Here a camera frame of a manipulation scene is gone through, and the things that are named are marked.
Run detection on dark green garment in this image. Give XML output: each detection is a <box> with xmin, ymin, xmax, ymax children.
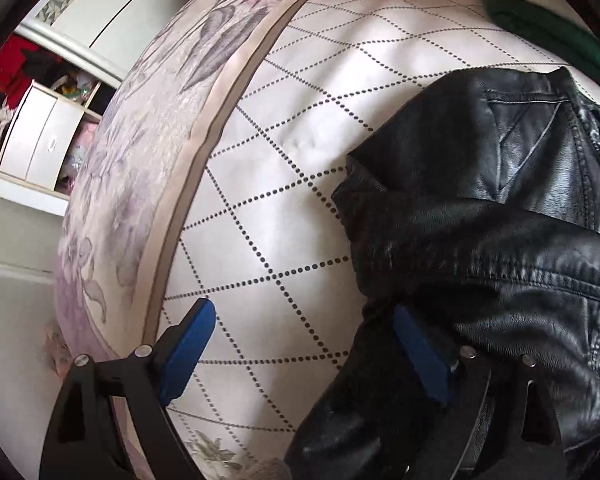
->
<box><xmin>469</xmin><ymin>0</ymin><xmax>600</xmax><ymax>92</ymax></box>

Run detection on floral quilted bed cover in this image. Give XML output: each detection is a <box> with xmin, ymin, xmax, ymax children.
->
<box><xmin>50</xmin><ymin>0</ymin><xmax>600</xmax><ymax>480</ymax></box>

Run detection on white wardrobe shelf unit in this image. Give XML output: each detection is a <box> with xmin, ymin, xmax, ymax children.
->
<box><xmin>0</xmin><ymin>0</ymin><xmax>201</xmax><ymax>217</ymax></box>

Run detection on red clothes pile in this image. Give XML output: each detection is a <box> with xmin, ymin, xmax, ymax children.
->
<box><xmin>0</xmin><ymin>35</ymin><xmax>42</xmax><ymax>111</ymax></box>

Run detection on black leather jacket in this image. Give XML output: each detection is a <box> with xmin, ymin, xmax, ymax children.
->
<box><xmin>284</xmin><ymin>67</ymin><xmax>600</xmax><ymax>480</ymax></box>

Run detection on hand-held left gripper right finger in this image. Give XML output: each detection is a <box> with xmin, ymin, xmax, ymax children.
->
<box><xmin>393</xmin><ymin>305</ymin><xmax>567</xmax><ymax>480</ymax></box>

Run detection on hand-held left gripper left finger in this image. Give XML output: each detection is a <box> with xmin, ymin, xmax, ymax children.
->
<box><xmin>39</xmin><ymin>298</ymin><xmax>217</xmax><ymax>480</ymax></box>

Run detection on white storage box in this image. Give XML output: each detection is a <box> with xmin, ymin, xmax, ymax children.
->
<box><xmin>0</xmin><ymin>79</ymin><xmax>87</xmax><ymax>182</ymax></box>

